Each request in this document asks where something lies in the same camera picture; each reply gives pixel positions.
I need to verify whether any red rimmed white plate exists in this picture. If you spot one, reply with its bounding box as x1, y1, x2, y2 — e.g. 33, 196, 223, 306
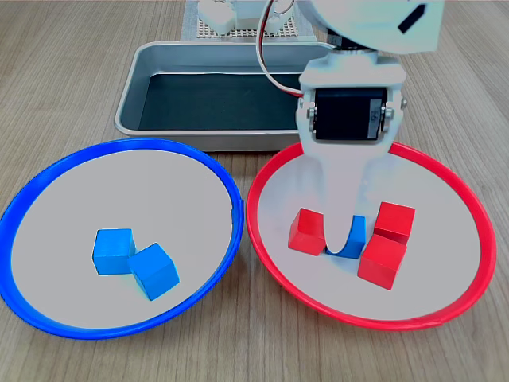
245, 134, 498, 332

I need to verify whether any blue rimmed white plate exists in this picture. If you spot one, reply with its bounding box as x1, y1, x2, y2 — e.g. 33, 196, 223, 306
0, 138, 244, 341

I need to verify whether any black mat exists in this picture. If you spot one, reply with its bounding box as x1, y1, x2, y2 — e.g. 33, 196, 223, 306
138, 72, 304, 131

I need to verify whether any blue cube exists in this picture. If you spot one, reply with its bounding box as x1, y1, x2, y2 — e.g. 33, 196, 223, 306
126, 242, 181, 302
324, 215, 367, 259
91, 228, 137, 276

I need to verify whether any steel tray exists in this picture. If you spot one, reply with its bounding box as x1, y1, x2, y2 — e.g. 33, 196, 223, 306
114, 41, 335, 153

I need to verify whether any red cube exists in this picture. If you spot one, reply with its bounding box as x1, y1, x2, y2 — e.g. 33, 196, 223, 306
287, 207, 328, 257
373, 201, 416, 246
356, 233, 408, 291

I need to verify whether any red and white cable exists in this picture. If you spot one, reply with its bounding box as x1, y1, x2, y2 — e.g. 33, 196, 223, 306
256, 0, 306, 99

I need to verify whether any pale perforated base plate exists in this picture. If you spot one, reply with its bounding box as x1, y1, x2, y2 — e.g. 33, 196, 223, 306
181, 0, 318, 42

